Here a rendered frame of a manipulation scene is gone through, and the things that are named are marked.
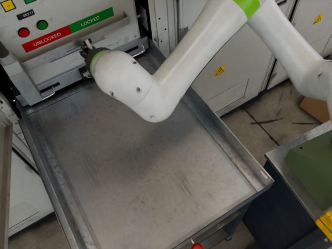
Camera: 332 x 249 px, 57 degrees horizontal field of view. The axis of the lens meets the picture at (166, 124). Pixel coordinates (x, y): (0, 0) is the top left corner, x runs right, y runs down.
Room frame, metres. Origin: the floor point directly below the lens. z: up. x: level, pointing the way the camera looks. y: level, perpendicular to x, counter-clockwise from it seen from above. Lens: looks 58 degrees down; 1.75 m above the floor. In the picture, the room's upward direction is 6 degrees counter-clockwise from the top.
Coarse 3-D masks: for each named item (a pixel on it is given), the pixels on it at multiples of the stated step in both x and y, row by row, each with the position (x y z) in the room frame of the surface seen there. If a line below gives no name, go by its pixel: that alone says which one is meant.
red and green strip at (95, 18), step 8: (112, 8) 0.91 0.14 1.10; (96, 16) 0.88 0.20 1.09; (104, 16) 0.89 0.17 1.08; (72, 24) 0.84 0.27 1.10; (80, 24) 0.85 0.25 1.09; (88, 24) 0.86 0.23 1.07; (56, 32) 0.82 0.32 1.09; (64, 32) 0.83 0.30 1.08; (72, 32) 0.84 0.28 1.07; (32, 40) 0.78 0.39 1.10; (40, 40) 0.79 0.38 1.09; (48, 40) 0.80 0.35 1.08; (24, 48) 0.76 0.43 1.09; (32, 48) 0.77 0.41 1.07
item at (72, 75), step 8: (136, 40) 0.93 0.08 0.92; (144, 40) 0.94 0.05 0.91; (120, 48) 0.89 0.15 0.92; (128, 48) 0.91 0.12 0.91; (136, 48) 0.92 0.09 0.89; (64, 72) 0.80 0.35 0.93; (72, 72) 0.80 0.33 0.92; (48, 80) 0.77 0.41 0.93; (56, 80) 0.77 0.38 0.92; (64, 80) 0.78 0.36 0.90; (72, 80) 0.80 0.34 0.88; (16, 88) 0.74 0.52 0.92; (40, 88) 0.74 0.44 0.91; (48, 88) 0.76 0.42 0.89; (56, 88) 0.77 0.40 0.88; (16, 96) 0.71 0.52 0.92; (24, 104) 0.71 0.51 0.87
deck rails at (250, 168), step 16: (160, 64) 0.86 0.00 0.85; (192, 96) 0.67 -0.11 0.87; (192, 112) 0.61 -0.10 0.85; (208, 112) 0.58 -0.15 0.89; (32, 128) 0.61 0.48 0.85; (208, 128) 0.54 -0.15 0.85; (224, 128) 0.50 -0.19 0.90; (48, 144) 0.54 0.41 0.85; (224, 144) 0.47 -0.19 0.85; (240, 144) 0.43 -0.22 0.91; (48, 160) 0.48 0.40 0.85; (240, 160) 0.41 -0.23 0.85; (48, 176) 0.39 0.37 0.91; (256, 176) 0.35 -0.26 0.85; (64, 192) 0.36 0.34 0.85; (64, 208) 0.30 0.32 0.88; (80, 224) 0.25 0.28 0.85; (80, 240) 0.21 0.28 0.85
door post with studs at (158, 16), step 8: (152, 0) 0.93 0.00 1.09; (160, 0) 0.94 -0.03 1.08; (152, 8) 0.93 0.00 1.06; (160, 8) 0.94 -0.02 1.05; (152, 16) 0.93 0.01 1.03; (160, 16) 0.94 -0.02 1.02; (152, 24) 0.93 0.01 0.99; (160, 24) 0.94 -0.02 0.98; (152, 32) 0.92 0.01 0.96; (160, 32) 0.94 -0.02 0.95; (160, 40) 0.93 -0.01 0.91; (160, 48) 0.93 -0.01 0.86; (168, 48) 0.95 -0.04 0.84
